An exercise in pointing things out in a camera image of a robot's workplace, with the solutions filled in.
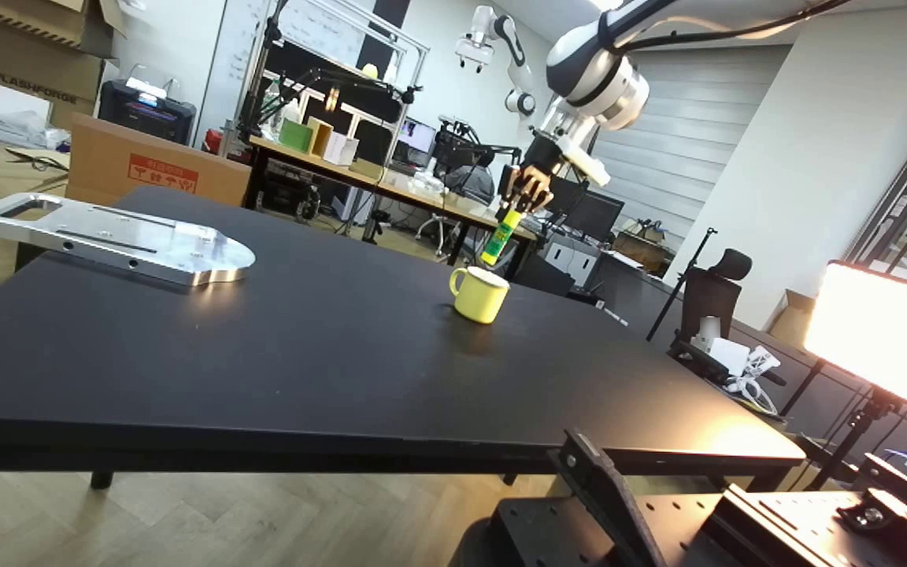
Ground stack of cardboard boxes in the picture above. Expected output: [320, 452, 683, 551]
[0, 0, 128, 132]

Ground green box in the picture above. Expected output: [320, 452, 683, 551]
[278, 118, 313, 153]

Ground silver metal plate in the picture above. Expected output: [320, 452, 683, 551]
[0, 193, 256, 287]

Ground brown cardboard box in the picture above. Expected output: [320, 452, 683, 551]
[65, 114, 253, 208]

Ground black 3D printer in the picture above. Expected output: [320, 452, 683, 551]
[98, 78, 198, 146]

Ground green yellow glue stick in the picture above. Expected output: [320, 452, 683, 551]
[480, 206, 523, 267]

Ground yellow mug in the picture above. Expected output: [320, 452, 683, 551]
[449, 266, 511, 324]

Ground black office chair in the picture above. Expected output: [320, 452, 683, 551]
[667, 249, 754, 379]

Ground wooden box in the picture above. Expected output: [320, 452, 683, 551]
[306, 117, 335, 157]

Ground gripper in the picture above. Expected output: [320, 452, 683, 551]
[498, 134, 573, 214]

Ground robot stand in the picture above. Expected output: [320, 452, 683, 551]
[449, 428, 907, 567]

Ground small cardboard box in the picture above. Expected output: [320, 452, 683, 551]
[767, 288, 817, 349]

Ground monitor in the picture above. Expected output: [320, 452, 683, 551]
[393, 118, 439, 169]

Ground heap of white gear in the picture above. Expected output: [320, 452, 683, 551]
[690, 315, 783, 416]

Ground row of monitors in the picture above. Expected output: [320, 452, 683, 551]
[542, 176, 626, 243]

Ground aluminium frame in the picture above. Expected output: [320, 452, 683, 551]
[235, 0, 431, 144]

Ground grey roller shutter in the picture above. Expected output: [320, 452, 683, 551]
[584, 43, 793, 254]

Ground light panel on stand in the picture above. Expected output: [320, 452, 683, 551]
[802, 260, 907, 493]

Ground wooden top table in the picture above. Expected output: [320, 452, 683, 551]
[242, 134, 541, 272]

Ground white box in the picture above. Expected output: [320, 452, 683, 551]
[323, 132, 361, 167]

